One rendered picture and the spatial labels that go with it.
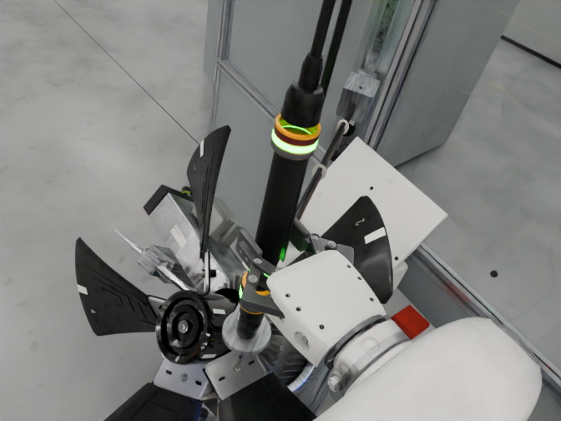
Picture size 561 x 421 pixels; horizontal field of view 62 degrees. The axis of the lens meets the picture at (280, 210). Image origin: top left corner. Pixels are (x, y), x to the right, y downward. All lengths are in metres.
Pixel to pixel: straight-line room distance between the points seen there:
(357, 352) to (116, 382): 1.74
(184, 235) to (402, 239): 0.46
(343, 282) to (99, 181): 2.49
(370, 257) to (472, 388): 0.36
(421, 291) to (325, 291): 0.97
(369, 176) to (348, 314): 0.55
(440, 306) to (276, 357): 0.66
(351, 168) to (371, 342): 0.61
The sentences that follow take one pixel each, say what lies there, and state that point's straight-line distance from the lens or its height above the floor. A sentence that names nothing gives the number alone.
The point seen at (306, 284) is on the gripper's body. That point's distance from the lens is 0.48.
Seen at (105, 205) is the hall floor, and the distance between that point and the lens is 2.75.
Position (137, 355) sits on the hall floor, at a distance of 2.17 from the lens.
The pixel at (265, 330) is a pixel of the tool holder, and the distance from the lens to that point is 0.70.
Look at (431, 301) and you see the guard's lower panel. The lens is 1.43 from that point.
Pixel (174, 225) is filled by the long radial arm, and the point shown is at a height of 1.12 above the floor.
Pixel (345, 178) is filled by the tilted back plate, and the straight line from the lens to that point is 1.00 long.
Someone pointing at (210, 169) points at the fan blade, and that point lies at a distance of 0.85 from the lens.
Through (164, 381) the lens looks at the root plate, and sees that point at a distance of 0.88.
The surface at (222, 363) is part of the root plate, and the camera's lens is 0.80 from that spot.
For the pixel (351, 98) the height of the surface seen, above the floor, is 1.41.
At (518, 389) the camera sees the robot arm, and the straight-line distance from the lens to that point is 0.36.
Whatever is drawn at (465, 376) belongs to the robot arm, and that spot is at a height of 1.64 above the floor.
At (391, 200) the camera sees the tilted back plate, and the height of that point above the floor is 1.32.
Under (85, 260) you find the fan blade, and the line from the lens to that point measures 1.02.
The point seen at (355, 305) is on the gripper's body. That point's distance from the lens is 0.48.
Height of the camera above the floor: 1.90
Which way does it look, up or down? 43 degrees down
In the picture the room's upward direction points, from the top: 14 degrees clockwise
